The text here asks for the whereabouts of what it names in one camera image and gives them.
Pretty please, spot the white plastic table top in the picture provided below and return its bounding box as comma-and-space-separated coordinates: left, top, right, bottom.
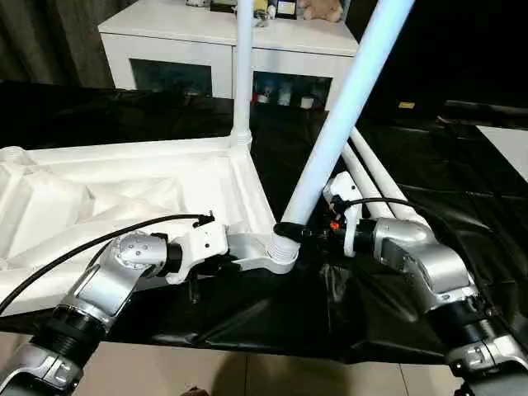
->
0, 134, 303, 319

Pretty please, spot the white plastic table leg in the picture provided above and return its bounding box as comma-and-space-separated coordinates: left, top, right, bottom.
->
229, 0, 254, 149
265, 0, 417, 266
349, 125, 431, 227
340, 141, 394, 220

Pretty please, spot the white sheet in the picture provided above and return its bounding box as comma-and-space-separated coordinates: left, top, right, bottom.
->
474, 125, 528, 185

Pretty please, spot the black mat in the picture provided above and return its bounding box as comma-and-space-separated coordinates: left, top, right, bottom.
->
0, 80, 528, 366

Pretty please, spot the grey crumpled bundle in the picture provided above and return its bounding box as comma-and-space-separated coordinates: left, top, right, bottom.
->
252, 7, 276, 29

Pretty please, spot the beige plush toy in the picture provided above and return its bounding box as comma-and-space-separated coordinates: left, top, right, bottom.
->
299, 0, 344, 22

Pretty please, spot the white cabinet with glass doors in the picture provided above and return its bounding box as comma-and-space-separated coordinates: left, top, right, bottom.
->
97, 0, 361, 111

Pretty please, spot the grey curtain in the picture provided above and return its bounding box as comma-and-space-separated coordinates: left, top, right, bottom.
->
0, 0, 121, 90

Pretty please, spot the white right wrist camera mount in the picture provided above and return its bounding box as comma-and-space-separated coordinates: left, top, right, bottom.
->
323, 172, 361, 260

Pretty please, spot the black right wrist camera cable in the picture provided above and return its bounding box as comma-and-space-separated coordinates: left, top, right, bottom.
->
329, 196, 511, 331

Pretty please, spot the dark picture frame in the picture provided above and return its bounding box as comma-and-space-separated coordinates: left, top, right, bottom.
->
275, 0, 299, 20

